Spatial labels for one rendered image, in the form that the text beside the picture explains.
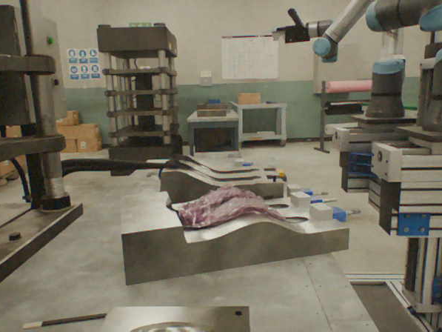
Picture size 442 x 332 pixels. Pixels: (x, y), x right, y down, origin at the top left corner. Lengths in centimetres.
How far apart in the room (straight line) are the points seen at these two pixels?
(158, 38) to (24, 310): 458
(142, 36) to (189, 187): 416
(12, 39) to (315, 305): 125
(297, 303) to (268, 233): 17
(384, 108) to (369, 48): 670
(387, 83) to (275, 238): 98
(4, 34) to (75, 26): 680
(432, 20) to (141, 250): 75
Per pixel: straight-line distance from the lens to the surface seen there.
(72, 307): 74
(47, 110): 130
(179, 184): 111
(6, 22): 148
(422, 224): 123
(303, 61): 786
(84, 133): 780
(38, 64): 128
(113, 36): 524
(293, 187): 118
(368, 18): 102
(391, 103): 161
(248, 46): 771
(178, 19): 781
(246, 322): 52
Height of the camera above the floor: 117
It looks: 12 degrees down
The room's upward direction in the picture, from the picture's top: 2 degrees counter-clockwise
